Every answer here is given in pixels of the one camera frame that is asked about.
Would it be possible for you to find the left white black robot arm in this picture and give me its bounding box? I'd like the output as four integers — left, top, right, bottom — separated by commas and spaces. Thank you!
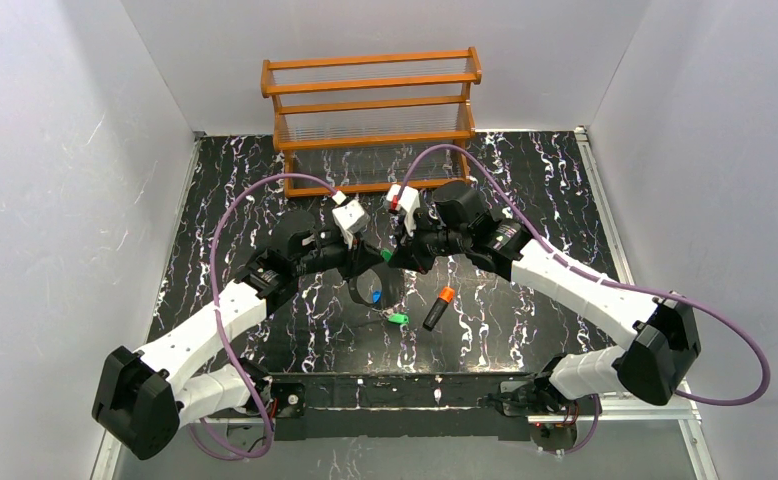
92, 203, 384, 460

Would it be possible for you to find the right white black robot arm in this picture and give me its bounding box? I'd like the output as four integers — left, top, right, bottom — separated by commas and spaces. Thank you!
385, 181, 701, 411

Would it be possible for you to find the orange capped black marker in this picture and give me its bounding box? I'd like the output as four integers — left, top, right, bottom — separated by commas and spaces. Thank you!
422, 286, 455, 331

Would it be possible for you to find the orange wooden shelf rack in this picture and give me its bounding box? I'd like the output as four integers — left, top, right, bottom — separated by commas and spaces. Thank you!
260, 47, 482, 173

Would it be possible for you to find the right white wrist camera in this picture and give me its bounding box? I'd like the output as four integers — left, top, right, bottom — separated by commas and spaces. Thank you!
384, 183, 421, 236

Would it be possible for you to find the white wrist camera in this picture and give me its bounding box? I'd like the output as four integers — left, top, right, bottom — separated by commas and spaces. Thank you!
331, 190, 370, 250
384, 183, 421, 236

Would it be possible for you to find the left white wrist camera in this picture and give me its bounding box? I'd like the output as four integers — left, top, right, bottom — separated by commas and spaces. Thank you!
331, 190, 370, 250

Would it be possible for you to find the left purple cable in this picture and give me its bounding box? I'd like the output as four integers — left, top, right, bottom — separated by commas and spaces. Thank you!
186, 173, 344, 462

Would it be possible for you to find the purple cable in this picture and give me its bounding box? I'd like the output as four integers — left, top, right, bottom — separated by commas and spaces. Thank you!
398, 144, 771, 455
186, 173, 344, 462

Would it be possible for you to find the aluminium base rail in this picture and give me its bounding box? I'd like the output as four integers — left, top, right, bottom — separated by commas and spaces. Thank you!
93, 373, 716, 479

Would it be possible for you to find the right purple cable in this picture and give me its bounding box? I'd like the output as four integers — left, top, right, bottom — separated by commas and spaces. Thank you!
398, 144, 771, 455

